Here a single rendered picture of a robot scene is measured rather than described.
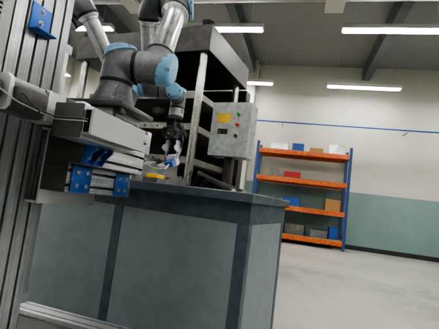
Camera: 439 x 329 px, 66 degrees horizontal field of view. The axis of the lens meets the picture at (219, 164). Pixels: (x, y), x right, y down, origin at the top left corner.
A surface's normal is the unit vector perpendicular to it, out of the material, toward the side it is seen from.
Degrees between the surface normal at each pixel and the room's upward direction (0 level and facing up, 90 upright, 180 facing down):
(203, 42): 90
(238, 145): 90
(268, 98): 90
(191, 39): 90
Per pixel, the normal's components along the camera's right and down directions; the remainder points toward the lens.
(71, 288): -0.40, -0.15
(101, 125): 0.95, 0.09
